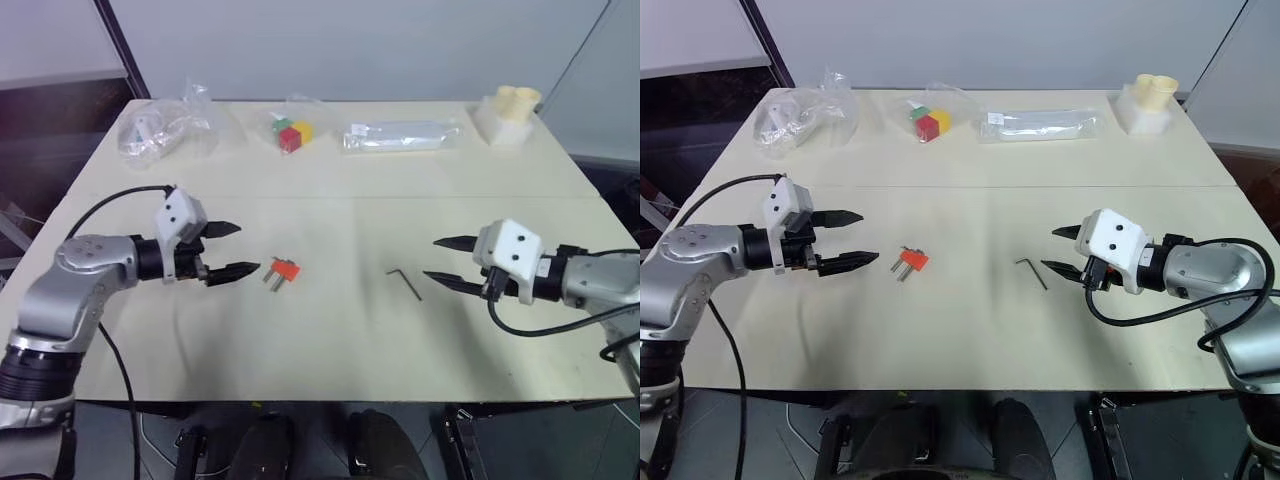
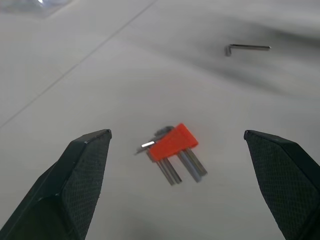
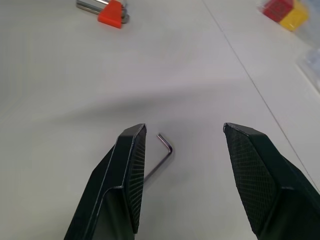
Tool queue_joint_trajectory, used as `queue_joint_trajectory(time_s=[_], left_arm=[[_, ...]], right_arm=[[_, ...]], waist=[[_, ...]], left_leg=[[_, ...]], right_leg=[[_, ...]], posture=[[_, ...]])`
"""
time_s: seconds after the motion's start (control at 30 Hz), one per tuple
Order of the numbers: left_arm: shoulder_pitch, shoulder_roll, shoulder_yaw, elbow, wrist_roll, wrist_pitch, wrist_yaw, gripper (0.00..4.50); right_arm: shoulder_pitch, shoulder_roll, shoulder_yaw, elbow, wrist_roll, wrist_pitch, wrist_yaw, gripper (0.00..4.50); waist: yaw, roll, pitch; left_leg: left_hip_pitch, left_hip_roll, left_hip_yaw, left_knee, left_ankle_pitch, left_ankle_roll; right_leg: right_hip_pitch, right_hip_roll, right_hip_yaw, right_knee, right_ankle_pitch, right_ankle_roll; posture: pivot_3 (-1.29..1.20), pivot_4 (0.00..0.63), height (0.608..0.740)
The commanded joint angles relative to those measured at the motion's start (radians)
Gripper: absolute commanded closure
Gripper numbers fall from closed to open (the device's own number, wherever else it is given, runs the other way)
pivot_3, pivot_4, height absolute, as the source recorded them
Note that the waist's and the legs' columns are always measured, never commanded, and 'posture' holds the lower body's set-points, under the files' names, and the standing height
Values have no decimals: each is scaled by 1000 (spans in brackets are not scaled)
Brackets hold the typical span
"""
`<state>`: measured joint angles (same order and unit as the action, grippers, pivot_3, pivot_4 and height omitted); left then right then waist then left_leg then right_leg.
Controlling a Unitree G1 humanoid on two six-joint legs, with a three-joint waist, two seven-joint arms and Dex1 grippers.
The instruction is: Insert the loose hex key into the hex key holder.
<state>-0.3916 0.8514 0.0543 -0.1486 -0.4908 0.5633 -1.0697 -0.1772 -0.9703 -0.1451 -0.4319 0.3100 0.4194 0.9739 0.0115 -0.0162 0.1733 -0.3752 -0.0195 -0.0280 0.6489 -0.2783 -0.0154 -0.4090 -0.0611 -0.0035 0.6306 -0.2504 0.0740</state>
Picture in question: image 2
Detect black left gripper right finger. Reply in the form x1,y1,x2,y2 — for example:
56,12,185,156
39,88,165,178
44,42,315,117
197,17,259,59
243,129,320,240

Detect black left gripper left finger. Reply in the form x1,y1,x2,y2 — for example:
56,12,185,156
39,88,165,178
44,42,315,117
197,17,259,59
0,128,113,240

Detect hex keys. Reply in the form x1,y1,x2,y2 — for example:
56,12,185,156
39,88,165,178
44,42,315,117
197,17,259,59
148,122,199,161

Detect silver hex key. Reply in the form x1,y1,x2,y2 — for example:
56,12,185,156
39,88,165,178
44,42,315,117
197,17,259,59
224,43,272,57

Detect clear plastic packaging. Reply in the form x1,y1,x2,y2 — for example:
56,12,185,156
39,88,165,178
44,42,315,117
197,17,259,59
0,0,76,20

